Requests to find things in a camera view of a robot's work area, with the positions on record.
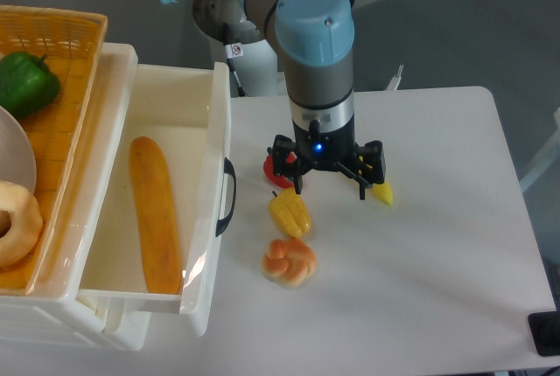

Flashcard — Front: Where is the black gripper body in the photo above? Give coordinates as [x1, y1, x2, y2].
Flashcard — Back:
[270, 120, 384, 177]

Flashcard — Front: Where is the long orange bread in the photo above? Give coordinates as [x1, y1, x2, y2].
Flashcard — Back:
[129, 136, 182, 295]

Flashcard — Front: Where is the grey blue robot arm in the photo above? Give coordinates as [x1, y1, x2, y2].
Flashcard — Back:
[160, 0, 385, 191]

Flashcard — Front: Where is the knotted bread roll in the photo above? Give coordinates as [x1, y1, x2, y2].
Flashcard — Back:
[261, 239, 317, 288]

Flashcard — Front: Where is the upper white drawer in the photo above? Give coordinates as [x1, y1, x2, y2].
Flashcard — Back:
[78, 61, 232, 337]

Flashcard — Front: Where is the white drawer cabinet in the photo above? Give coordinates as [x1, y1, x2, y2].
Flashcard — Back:
[1, 43, 151, 351]

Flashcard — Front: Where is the red bell pepper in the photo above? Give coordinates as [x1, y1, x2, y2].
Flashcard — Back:
[262, 146, 298, 189]

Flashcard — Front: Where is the yellow bell pepper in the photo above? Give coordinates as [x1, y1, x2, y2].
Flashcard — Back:
[269, 188, 312, 238]

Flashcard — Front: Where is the yellow corn cob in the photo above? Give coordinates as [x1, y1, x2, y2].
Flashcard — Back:
[358, 156, 394, 205]

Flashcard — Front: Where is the black device at table edge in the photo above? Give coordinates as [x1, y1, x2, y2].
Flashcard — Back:
[528, 311, 559, 357]

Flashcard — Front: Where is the orange plastic basket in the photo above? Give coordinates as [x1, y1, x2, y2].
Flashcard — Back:
[1, 5, 108, 296]

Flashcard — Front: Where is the white plate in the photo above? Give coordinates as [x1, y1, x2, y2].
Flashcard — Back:
[0, 108, 37, 193]

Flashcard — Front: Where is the green bell pepper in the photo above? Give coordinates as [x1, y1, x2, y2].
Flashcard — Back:
[1, 52, 61, 119]

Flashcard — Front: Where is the black drawer handle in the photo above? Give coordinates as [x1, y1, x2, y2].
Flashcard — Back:
[215, 157, 237, 237]

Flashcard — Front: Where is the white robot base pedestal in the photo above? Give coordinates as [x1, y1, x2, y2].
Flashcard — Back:
[192, 0, 290, 98]

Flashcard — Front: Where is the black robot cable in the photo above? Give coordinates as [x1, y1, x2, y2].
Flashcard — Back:
[222, 22, 248, 98]

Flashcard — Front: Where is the ring doughnut bread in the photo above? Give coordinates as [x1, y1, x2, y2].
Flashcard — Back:
[1, 181, 43, 267]

